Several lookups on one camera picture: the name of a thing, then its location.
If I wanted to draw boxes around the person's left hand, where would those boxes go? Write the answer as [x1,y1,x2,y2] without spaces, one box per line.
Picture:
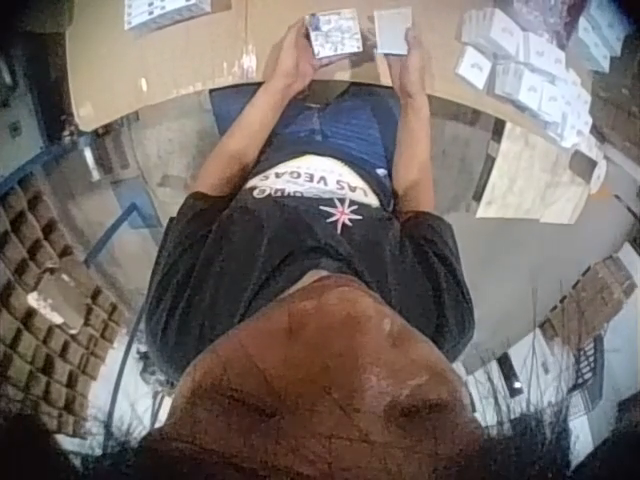
[272,19,327,85]

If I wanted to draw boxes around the person's right hand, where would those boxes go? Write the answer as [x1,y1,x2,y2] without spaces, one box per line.
[387,27,427,96]

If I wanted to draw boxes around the plain white square card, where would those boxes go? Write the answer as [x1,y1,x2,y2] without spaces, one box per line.
[373,5,415,55]

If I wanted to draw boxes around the patterned square box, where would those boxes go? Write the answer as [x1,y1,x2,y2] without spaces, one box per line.
[304,6,367,62]

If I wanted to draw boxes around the person's legs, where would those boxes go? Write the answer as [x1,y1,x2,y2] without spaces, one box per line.
[259,83,396,176]

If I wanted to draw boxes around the pile of small white boxes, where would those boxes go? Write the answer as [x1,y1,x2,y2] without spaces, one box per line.
[453,3,607,149]

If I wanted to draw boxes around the white printed flat box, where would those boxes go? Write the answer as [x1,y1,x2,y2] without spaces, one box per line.
[123,0,212,34]

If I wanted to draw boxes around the dark patterned cloth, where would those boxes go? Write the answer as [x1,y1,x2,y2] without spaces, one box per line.
[508,0,587,47]

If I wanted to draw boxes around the stack of printed boxes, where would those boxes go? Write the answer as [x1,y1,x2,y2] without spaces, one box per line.
[574,0,632,74]

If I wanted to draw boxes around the white tape roll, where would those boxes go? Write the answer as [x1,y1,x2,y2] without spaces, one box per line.
[568,148,610,197]

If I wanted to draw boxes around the grey cabinet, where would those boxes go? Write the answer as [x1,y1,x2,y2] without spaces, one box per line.
[0,47,54,174]

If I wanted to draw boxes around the stack of brown cartons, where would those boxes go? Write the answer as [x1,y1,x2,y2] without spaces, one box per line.
[538,253,640,344]

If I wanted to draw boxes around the black phone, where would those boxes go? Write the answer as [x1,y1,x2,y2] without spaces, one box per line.
[498,351,525,397]

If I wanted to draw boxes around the grey flat block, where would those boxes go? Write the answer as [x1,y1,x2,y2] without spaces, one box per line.
[25,273,95,335]

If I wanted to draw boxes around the white table with clutter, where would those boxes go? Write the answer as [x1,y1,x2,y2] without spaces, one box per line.
[462,324,640,454]

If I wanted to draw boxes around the brown compartment tray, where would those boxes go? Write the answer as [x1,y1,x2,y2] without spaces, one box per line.
[0,173,132,442]

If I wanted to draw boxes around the blue metal frame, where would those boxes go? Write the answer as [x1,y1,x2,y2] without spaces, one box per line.
[82,192,169,271]

